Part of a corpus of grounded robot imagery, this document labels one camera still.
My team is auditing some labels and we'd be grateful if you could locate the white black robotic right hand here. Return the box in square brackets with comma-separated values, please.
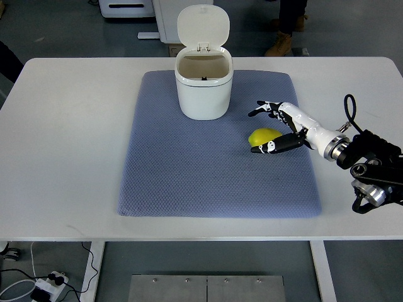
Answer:
[248, 101, 338, 158]

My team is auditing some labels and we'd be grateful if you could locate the yellow lemon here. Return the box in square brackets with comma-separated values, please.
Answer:
[248, 128, 282, 147]

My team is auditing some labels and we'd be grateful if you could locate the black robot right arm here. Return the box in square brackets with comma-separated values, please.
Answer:
[324, 94, 402, 214]

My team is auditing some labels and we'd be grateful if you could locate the white trash bin with lid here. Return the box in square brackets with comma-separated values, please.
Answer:
[174, 4, 234, 120]

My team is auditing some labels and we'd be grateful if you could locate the tan work boot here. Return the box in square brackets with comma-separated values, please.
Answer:
[264, 31, 292, 57]

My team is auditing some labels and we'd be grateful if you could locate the person in dark clothes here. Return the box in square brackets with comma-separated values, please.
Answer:
[279, 0, 308, 35]

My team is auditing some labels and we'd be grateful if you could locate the right white table leg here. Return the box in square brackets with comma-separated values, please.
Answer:
[310, 240, 337, 302]

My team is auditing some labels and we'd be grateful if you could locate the white table leg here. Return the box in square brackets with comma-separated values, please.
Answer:
[80, 241, 105, 302]
[310, 240, 337, 302]

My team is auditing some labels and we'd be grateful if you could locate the blue textured mat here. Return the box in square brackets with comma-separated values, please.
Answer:
[117, 70, 321, 218]

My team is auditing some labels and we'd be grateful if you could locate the white cabinet in background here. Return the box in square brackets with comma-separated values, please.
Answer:
[137, 0, 212, 43]

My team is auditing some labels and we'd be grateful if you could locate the metal floor plate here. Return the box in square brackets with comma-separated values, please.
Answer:
[128, 275, 286, 301]

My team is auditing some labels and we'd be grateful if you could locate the white appliance in background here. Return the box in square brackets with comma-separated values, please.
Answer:
[98, 0, 155, 18]

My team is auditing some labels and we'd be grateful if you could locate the left white table leg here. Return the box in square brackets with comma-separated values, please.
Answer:
[80, 241, 105, 302]

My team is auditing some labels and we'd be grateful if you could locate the white power strip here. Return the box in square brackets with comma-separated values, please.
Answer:
[30, 271, 69, 302]

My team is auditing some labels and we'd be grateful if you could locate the black power cable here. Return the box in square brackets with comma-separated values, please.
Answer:
[0, 241, 99, 294]

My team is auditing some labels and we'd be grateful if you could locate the white cable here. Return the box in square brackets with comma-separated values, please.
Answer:
[0, 241, 40, 302]

